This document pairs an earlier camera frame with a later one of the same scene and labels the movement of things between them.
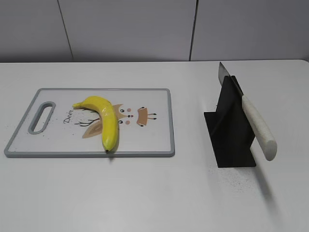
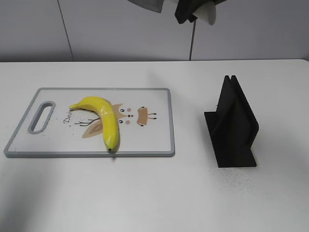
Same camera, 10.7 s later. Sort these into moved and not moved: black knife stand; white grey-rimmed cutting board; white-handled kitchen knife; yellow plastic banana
Moved: white-handled kitchen knife
Not moved: white grey-rimmed cutting board; yellow plastic banana; black knife stand
